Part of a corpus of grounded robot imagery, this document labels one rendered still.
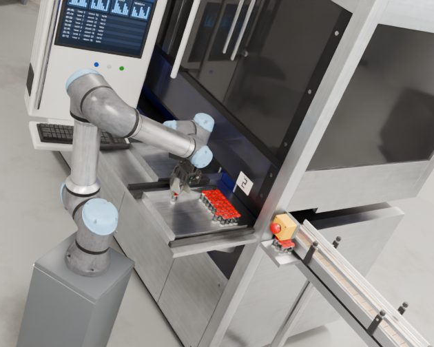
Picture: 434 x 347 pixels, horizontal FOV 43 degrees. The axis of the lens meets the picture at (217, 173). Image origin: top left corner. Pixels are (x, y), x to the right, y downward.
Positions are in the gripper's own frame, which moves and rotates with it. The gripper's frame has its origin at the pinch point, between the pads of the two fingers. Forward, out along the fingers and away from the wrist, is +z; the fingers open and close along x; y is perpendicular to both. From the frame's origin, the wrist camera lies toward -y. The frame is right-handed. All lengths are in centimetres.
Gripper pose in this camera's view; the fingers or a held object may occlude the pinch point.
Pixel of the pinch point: (175, 191)
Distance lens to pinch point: 220.0
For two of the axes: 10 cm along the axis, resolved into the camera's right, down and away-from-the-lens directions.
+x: 7.9, -0.7, 6.1
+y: 5.3, 5.8, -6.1
